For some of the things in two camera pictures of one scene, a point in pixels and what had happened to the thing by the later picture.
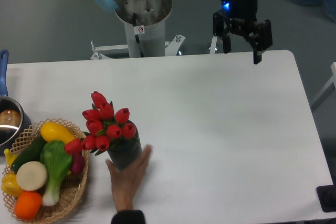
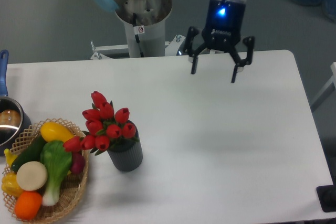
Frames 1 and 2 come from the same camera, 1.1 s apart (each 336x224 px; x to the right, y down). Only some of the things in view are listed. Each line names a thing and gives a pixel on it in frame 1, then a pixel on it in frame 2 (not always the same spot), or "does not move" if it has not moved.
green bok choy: [55, 161] does not move
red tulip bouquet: [103, 121] does not move
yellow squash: [54, 131] does not move
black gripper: [239, 10] to [224, 22]
